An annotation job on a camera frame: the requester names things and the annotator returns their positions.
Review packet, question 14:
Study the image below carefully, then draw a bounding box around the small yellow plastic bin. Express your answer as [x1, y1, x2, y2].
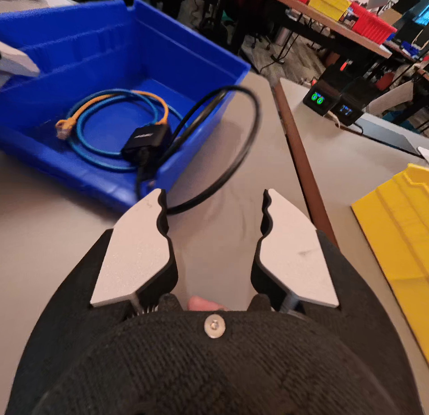
[308, 0, 351, 22]

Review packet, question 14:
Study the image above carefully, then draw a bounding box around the black adapter box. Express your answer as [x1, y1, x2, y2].
[121, 124, 172, 165]

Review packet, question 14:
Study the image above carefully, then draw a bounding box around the black cable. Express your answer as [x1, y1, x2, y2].
[136, 86, 261, 215]

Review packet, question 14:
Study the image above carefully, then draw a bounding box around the red ribbed plastic bin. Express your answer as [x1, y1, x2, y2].
[349, 3, 398, 45]

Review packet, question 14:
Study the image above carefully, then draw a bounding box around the grey laptop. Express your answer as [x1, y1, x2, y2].
[355, 113, 423, 157]

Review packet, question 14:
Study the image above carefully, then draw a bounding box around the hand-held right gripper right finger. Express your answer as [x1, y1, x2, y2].
[251, 189, 340, 312]

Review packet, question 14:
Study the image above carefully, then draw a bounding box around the black charger with blue display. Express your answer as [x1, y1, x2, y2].
[330, 78, 380, 126]

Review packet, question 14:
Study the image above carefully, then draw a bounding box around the long wooden table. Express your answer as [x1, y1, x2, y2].
[224, 0, 393, 59]

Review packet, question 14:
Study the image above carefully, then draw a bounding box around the black charger with green display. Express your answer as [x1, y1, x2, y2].
[303, 65, 353, 116]

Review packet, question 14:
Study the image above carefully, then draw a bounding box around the white cord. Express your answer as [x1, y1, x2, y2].
[323, 112, 364, 135]

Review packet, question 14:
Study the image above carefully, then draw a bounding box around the blue network cable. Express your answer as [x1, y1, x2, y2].
[67, 88, 188, 173]

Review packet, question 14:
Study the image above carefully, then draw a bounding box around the grey side table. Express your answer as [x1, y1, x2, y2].
[273, 77, 429, 415]

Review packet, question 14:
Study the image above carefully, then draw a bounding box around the person's right hand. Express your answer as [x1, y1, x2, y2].
[187, 296, 229, 312]

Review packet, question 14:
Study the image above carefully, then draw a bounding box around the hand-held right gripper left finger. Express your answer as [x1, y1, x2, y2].
[90, 189, 178, 308]

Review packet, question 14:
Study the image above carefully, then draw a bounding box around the orange network cable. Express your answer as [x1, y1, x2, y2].
[55, 90, 169, 141]

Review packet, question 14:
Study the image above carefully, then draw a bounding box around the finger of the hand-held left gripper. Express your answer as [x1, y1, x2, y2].
[0, 41, 41, 87]

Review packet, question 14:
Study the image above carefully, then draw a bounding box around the blue plastic bin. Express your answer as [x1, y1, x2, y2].
[0, 0, 251, 213]

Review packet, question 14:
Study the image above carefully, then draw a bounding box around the grey desk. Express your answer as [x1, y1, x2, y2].
[0, 71, 314, 375]

